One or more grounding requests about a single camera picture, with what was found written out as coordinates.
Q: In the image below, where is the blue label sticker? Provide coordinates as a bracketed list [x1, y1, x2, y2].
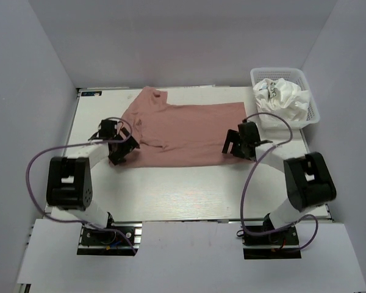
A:
[81, 91, 102, 96]

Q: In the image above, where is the pink t shirt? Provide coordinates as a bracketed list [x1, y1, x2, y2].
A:
[122, 87, 246, 168]

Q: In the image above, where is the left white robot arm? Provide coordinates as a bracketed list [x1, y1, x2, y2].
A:
[46, 117, 140, 244]

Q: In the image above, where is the white printed t shirt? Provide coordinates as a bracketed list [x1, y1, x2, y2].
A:
[253, 78, 311, 121]

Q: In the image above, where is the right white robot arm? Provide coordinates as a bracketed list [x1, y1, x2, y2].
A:
[222, 120, 337, 244]

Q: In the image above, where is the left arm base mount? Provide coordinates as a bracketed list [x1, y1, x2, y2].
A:
[77, 222, 142, 256]

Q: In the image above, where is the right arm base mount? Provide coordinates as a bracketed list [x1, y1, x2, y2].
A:
[236, 227, 301, 260]

